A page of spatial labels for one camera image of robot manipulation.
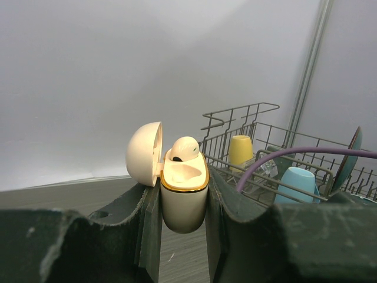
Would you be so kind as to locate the yellow cup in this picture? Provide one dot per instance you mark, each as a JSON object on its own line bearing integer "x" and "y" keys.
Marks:
{"x": 240, "y": 150}

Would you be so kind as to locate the teal blue plate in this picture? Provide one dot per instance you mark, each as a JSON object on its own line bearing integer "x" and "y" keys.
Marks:
{"x": 348, "y": 162}

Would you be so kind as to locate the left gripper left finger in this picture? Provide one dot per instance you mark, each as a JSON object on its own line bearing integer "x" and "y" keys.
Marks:
{"x": 118, "y": 243}

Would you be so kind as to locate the light blue mug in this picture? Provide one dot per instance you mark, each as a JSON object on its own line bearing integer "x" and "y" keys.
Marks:
{"x": 301, "y": 179}

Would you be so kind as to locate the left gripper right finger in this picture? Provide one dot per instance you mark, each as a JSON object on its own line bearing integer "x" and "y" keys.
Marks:
{"x": 332, "y": 241}

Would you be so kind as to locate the clear glass cup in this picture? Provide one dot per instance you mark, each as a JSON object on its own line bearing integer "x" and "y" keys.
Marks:
{"x": 268, "y": 169}

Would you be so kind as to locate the beige earbud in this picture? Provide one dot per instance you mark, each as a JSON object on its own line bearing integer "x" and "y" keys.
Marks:
{"x": 184, "y": 149}

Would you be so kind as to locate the beige earbud charging case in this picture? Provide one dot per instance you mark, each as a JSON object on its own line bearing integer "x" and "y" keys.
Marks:
{"x": 183, "y": 185}

